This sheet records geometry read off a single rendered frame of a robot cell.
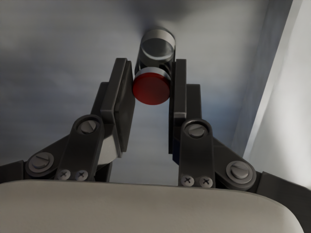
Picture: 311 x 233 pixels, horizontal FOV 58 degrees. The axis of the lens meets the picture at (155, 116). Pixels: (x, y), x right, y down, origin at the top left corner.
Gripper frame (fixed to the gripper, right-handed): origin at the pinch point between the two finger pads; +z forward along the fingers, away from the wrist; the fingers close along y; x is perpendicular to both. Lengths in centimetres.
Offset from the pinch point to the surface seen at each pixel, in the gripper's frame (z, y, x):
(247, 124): 3.5, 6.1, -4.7
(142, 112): 5.8, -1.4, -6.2
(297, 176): 5.9, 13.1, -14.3
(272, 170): 5.9, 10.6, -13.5
